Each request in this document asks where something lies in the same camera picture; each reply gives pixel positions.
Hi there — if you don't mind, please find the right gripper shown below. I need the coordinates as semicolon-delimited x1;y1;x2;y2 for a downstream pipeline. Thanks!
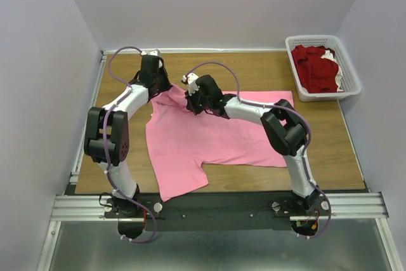
183;86;211;116

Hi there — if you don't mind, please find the pink t shirt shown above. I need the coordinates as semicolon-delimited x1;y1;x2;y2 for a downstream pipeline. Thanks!
146;86;286;201

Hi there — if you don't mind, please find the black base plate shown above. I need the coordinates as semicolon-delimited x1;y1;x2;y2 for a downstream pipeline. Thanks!
99;191;330;239

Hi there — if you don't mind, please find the red t shirt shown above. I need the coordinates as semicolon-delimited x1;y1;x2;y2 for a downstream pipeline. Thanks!
291;45;337;94

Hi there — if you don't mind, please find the aluminium frame rail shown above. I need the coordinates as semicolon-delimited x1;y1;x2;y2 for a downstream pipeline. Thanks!
50;193;389;221

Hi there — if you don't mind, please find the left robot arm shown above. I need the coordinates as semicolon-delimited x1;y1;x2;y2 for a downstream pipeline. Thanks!
84;50;172;217

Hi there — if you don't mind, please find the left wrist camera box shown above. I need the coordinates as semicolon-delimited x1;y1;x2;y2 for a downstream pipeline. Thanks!
140;49;161;57

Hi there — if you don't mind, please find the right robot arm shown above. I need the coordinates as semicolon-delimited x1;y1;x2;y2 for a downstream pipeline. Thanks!
182;73;321;215

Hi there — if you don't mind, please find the white cloth in basket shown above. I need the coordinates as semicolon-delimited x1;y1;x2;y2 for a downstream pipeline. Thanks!
321;49;344;92

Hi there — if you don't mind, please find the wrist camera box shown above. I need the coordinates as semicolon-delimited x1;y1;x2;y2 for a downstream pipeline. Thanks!
140;49;161;57
181;72;199;96

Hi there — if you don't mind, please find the white plastic basket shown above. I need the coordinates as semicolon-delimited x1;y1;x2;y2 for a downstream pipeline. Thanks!
285;35;362;102

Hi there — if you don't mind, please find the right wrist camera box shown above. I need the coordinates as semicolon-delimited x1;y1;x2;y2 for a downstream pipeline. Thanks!
181;72;199;96

